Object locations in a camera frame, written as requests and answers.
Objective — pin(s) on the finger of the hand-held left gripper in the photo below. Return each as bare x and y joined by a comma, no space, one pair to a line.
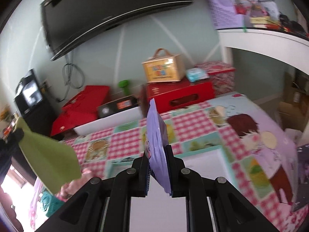
17,136

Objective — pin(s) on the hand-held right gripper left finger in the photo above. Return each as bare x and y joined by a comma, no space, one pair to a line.
138,174

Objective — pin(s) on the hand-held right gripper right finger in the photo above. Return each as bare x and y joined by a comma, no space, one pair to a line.
173,174

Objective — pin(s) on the white box with teal rim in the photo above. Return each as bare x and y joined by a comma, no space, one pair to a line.
205,159

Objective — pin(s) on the green cloth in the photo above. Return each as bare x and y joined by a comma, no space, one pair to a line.
48,159

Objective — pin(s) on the purple cloth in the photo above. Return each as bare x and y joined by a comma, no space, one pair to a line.
157,137

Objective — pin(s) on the black cabinet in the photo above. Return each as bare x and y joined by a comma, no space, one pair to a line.
41,120

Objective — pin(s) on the small black monitor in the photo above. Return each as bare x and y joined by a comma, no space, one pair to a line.
29,91

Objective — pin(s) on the white bed board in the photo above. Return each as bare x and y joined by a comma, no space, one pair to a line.
106,123

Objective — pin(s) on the brown paper bag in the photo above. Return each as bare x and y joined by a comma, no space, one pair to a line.
143,104

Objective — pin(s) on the black box with orange label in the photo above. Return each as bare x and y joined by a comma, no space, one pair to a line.
118,106

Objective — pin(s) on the green dumbbell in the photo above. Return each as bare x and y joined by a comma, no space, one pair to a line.
124,85

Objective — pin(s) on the wet wipes pack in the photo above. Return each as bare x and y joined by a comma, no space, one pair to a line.
196,75

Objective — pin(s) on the red patterned box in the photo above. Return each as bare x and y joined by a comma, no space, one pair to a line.
222,77

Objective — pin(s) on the black phone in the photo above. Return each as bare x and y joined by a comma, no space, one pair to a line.
303,169

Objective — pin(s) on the stack of cardboard boxes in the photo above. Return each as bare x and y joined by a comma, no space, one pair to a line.
292,106

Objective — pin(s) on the white desk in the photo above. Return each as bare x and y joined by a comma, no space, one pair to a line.
265,41

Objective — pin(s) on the purple file holder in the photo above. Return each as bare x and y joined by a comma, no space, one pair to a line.
222,7

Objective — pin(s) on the stack of books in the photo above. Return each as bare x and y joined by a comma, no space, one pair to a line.
263,21

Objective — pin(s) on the wall socket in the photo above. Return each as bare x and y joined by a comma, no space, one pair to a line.
45,84

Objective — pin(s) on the black wall television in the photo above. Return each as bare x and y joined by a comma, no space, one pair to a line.
108,4

